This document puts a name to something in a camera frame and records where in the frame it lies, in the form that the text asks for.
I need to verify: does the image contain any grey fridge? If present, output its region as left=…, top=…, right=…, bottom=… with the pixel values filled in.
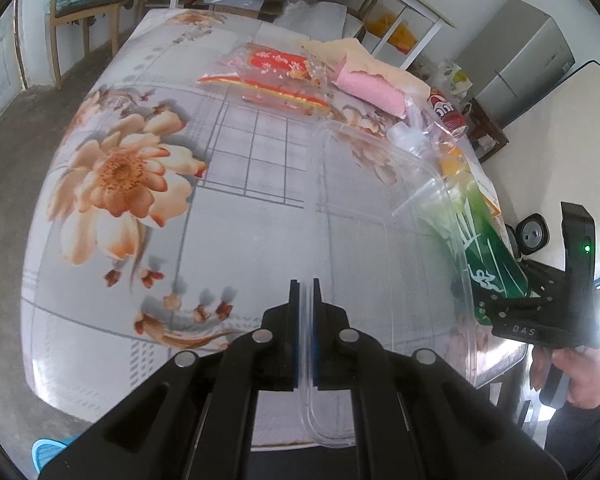
left=455, top=0, right=576, bottom=128

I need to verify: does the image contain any wooden chair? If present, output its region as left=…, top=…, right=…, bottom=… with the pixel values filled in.
left=47, top=0, right=148, bottom=91

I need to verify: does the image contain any red drink can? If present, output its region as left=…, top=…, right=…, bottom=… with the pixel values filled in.
left=427, top=87, right=468, bottom=137

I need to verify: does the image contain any dark wooden stool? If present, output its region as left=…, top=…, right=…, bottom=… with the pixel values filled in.
left=465, top=99, right=510, bottom=162

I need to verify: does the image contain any person's right hand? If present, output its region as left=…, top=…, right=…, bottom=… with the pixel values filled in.
left=530, top=347, right=600, bottom=411

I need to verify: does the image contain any white desk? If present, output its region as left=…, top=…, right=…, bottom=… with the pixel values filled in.
left=170, top=0, right=456, bottom=71

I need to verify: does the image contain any pink sponge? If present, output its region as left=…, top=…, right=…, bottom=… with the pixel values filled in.
left=336, top=52, right=412, bottom=121

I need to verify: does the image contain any orange plastic bag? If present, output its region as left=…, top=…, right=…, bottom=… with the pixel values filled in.
left=367, top=12, right=412, bottom=53

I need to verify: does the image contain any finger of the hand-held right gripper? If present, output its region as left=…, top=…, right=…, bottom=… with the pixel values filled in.
left=477, top=261, right=569, bottom=329

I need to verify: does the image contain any blue plastic basket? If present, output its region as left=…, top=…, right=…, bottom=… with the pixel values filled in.
left=32, top=437, right=78, bottom=473

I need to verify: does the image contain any floral tablecloth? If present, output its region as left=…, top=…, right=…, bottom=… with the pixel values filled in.
left=20, top=7, right=526, bottom=448

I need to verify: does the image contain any person's right forearm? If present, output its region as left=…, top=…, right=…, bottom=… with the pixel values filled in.
left=542, top=402, right=600, bottom=466

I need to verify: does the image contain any white foam sheet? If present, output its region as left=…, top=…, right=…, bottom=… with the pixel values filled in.
left=275, top=0, right=363, bottom=41

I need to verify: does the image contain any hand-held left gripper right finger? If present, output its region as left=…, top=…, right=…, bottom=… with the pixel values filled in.
left=312, top=278, right=568, bottom=480

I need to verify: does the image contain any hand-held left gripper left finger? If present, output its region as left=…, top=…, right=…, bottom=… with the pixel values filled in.
left=37, top=280, right=303, bottom=480

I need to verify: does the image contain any clear red-printed plastic bag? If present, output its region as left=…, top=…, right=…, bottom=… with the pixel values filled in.
left=197, top=42, right=333, bottom=117

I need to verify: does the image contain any clear plastic container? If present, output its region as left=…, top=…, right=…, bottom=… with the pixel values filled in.
left=305, top=120, right=486, bottom=448

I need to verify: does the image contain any green plastic bottle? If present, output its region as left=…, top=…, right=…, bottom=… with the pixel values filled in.
left=415, top=180, right=531, bottom=323

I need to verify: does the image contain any yellow white medicine box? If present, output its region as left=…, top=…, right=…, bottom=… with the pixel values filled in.
left=437, top=145, right=503, bottom=221

